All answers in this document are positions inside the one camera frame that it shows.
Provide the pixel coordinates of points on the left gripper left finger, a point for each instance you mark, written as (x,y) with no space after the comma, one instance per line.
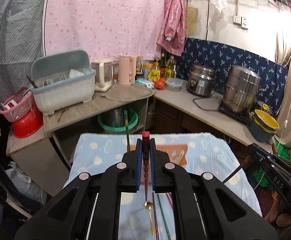
(89,206)

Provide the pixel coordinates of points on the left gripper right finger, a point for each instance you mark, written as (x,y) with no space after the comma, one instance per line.
(203,207)

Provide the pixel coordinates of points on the green chopstick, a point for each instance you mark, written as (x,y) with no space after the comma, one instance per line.
(163,218)
(126,122)

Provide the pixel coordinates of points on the gold flower spoon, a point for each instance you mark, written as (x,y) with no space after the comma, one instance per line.
(148,207)

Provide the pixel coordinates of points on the red chopstick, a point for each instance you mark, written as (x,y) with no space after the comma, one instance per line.
(145,155)

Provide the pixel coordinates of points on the dark maroon chopstick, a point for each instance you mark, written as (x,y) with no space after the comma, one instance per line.
(155,217)

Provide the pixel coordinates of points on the blue patterned tablecloth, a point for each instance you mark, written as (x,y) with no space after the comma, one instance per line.
(94,153)

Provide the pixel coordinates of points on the yellow teal stacked bowls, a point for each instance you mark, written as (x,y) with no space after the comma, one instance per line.
(262,126)

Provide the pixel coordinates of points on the pink perforated utensil holder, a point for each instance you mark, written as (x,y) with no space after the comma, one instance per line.
(173,153)

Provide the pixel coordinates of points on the green chopstick in holder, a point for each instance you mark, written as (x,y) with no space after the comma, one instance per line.
(126,122)

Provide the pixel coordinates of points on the black induction cooker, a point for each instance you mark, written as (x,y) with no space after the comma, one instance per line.
(242,118)

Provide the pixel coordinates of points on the green plastic basin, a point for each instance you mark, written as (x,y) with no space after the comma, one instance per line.
(113,121)

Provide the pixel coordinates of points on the stainless steamer pot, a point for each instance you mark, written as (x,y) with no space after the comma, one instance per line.
(241,90)

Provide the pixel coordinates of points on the red plastic basin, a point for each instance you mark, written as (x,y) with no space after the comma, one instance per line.
(29,124)

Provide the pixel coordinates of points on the silver rice cooker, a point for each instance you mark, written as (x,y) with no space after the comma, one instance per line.
(201,80)

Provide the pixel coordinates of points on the clear food container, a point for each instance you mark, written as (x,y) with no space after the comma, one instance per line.
(173,84)

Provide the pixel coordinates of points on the pink plastic basket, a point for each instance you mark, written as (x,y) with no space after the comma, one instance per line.
(17,106)

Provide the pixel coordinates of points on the red tomato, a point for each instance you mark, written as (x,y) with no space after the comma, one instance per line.
(160,83)

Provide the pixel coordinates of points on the white teal dish rack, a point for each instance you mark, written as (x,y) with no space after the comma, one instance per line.
(62,80)

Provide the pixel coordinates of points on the cooking oil bottle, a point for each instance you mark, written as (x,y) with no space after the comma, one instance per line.
(170,68)

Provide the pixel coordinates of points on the white glass kettle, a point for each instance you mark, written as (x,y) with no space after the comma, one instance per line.
(104,74)

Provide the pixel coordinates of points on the navy floral cloth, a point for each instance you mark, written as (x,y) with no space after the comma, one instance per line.
(220,57)

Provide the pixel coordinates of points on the pink electric kettle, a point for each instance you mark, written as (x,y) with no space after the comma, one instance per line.
(127,69)

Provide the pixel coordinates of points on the pink floral garment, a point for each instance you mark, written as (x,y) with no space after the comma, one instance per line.
(172,35)

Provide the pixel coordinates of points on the pink dotted curtain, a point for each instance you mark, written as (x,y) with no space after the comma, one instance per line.
(103,28)

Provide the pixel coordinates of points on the grey striped sheet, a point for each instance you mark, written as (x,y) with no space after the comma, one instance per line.
(20,43)

